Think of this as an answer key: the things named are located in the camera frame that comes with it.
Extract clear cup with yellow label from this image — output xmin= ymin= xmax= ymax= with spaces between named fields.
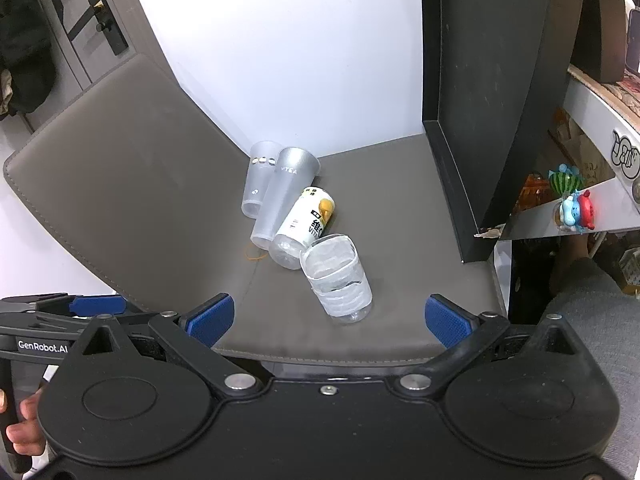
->
xmin=268 ymin=186 xmax=337 ymax=269

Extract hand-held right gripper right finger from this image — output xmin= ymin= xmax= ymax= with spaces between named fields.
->
xmin=397 ymin=295 xmax=591 ymax=399

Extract blue and red toy figure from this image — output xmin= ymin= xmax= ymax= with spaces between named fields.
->
xmin=556 ymin=190 xmax=599 ymax=234

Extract watermelon toy figure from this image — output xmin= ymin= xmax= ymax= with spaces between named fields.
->
xmin=548 ymin=163 xmax=585 ymax=197

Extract black door handle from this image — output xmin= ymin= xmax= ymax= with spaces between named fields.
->
xmin=66 ymin=0 xmax=129 ymax=57

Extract black panel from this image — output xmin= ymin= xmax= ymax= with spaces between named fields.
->
xmin=421 ymin=0 xmax=573 ymax=266

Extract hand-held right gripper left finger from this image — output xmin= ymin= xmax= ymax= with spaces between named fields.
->
xmin=67 ymin=293 xmax=264 ymax=399

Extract grey door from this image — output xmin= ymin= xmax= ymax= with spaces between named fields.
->
xmin=30 ymin=0 xmax=143 ymax=96

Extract person's left hand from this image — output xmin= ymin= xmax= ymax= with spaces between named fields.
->
xmin=0 ymin=389 xmax=48 ymax=457

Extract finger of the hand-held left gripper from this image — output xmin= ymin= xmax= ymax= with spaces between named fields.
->
xmin=30 ymin=295 xmax=128 ymax=319

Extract dark hanging clothes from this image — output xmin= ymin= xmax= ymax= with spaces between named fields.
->
xmin=0 ymin=0 xmax=57 ymax=120

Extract clear cup with white sleeve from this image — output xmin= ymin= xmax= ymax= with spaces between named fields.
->
xmin=299 ymin=233 xmax=374 ymax=325

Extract frosted cup with white dots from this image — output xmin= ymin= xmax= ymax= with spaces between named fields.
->
xmin=242 ymin=140 xmax=284 ymax=219

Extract grey leather mat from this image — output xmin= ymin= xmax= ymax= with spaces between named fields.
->
xmin=2 ymin=52 xmax=508 ymax=365

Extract frosted grey plastic cup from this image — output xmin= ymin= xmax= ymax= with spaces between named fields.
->
xmin=250 ymin=147 xmax=321 ymax=251

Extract white shelf with sticker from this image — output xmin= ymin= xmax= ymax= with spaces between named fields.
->
xmin=492 ymin=62 xmax=640 ymax=311

